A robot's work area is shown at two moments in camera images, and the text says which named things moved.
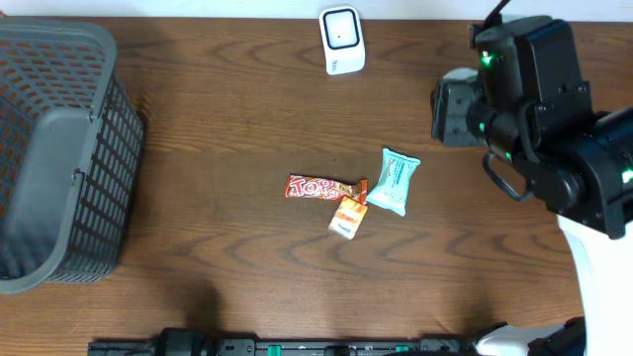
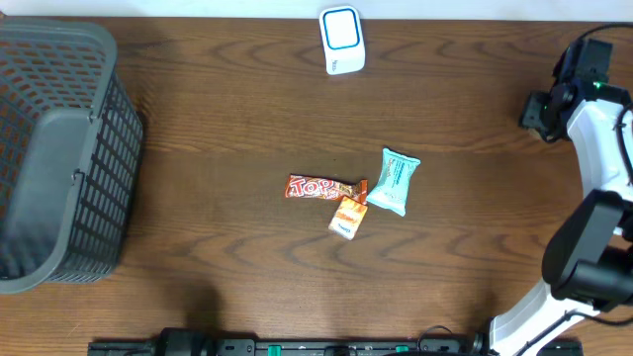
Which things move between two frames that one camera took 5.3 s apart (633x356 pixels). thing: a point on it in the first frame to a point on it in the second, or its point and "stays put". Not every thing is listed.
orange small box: (348, 218) stays put
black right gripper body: (456, 113) to (538, 109)
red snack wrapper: (303, 186) stays put
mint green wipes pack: (393, 184) stays put
